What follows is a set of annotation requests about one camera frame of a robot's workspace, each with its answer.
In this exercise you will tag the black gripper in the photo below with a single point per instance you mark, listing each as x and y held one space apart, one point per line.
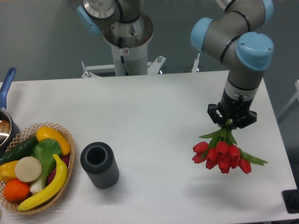
232 107

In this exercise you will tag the red tulip bouquet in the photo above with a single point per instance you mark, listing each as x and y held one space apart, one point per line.
219 149

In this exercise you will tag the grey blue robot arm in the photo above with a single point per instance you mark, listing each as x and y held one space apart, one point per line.
232 40

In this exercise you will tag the black device at table edge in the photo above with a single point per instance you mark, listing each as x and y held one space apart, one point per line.
291 200

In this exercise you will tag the dark grey ribbed vase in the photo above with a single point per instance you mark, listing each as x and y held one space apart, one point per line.
98 161

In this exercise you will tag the yellow banana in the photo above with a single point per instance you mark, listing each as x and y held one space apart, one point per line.
51 190

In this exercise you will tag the purple red vegetable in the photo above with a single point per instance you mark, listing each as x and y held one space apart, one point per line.
52 174

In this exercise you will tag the green bok choy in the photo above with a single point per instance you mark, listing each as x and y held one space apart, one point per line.
44 152

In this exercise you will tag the woven wicker basket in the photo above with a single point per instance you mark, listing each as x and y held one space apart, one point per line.
20 137

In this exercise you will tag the beige round disc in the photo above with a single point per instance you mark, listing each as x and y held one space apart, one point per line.
28 169

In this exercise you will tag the green cucumber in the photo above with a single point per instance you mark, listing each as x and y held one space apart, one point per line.
19 151

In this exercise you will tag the orange fruit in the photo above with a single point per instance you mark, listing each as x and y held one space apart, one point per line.
16 190

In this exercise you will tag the yellow bell pepper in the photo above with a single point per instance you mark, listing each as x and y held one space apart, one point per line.
7 171

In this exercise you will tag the white frame at right edge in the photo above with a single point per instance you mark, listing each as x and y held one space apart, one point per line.
291 104

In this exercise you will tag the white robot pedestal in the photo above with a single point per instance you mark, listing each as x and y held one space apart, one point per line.
129 46

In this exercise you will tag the blue handled saucepan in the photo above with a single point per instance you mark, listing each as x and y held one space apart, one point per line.
8 128

